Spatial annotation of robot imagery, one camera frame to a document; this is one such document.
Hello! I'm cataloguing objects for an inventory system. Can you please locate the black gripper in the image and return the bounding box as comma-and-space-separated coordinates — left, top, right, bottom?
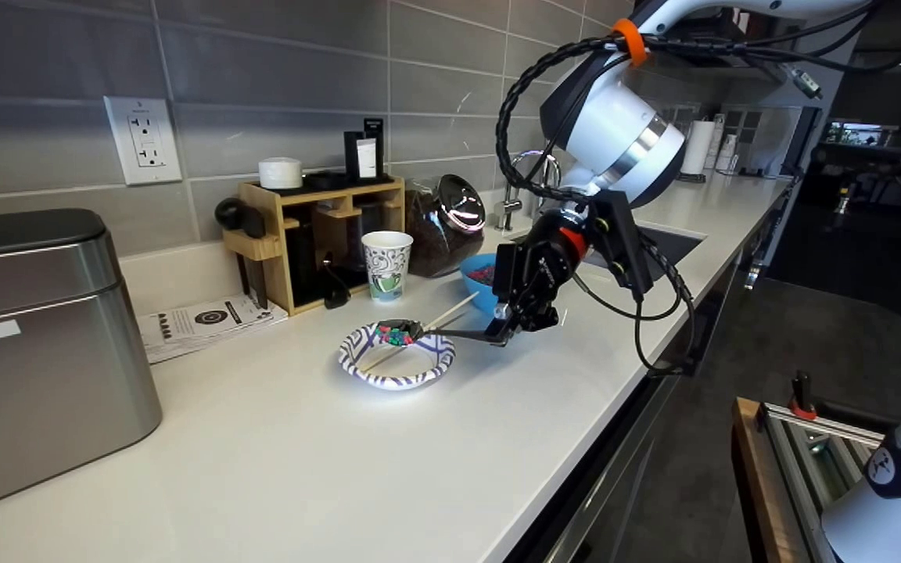
483, 218, 592, 351

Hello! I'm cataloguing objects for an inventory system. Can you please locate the dark metal spoon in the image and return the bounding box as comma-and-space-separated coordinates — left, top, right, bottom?
376, 316, 509, 351

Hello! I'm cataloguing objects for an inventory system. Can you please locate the small colourful candy heap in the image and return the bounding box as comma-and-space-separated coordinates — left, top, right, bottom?
381, 321, 424, 351

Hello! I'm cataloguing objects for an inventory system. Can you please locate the blue bowl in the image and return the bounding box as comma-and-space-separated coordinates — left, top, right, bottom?
456, 250, 507, 322

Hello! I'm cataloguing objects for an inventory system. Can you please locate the blue patterned paper plate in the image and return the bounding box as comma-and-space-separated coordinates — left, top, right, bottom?
336, 316, 460, 395

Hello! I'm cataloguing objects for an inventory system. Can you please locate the wooden stick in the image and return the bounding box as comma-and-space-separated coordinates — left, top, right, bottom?
357, 292, 483, 372

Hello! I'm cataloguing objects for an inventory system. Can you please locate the patterned paper cup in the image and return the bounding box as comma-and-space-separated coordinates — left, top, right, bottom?
359, 230, 418, 304

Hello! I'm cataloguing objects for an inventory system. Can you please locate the steel sink basin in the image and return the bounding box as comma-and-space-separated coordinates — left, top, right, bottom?
636, 227, 703, 276

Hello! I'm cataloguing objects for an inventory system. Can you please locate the steel dishwasher front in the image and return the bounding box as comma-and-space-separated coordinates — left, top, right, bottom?
507, 370, 684, 563

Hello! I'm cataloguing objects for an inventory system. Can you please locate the dark brown bottle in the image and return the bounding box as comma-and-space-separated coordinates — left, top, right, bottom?
284, 214, 353, 312

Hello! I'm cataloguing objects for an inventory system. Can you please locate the black bottle with white label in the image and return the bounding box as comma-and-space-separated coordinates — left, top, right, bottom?
343, 116, 389, 184

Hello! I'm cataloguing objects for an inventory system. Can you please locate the white paper towel roll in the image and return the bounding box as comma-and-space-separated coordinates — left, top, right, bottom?
679, 118, 721, 180

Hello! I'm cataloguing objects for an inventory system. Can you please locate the wooden organizer rack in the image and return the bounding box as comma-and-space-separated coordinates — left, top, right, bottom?
219, 176, 411, 321

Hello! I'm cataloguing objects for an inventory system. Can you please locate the white round puck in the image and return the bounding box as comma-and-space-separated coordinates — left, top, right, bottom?
258, 155, 308, 193

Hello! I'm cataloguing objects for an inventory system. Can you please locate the black round knob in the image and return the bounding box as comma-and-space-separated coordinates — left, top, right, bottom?
212, 193, 266, 242

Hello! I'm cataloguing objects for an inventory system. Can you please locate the white printed booklet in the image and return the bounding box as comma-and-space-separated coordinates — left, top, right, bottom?
137, 292, 292, 366

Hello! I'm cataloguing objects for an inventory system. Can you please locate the stainless steel box appliance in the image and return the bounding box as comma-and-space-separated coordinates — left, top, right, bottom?
0, 208, 166, 522

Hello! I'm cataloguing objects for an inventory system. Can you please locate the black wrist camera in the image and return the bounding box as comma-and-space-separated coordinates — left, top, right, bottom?
588, 192, 656, 302

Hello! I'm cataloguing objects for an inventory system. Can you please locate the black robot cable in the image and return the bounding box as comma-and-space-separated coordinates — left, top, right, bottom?
491, 0, 882, 379

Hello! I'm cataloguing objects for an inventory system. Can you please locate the orange cable clip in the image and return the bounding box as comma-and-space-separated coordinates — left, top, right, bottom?
611, 17, 652, 68

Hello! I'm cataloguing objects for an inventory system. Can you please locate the wooden cart with rail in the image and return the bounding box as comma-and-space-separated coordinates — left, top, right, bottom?
729, 372, 891, 563

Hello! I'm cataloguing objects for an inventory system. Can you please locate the white wall outlet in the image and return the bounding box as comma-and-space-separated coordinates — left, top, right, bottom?
101, 94, 186, 188

